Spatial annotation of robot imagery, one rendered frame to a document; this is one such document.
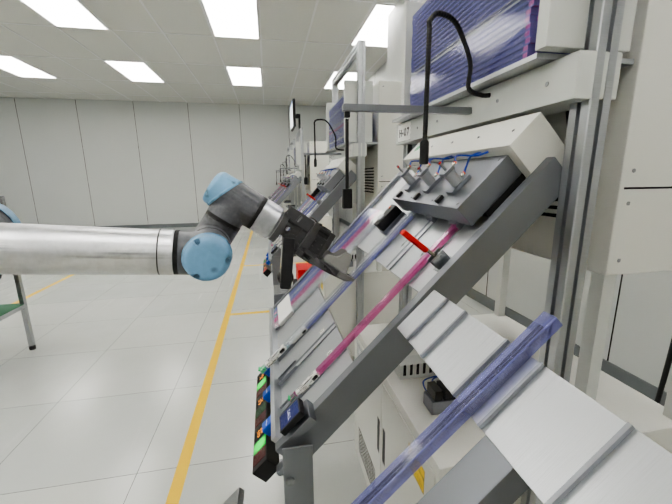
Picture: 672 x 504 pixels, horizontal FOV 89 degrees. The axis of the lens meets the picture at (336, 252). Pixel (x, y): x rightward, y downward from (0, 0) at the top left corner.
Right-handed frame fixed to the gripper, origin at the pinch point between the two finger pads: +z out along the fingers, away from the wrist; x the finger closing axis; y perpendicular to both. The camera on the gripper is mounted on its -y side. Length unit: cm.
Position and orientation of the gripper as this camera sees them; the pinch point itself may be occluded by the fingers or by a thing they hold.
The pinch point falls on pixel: (346, 278)
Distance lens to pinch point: 79.6
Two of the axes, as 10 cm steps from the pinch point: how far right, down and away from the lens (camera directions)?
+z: 8.1, 5.1, 2.7
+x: -1.9, -2.0, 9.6
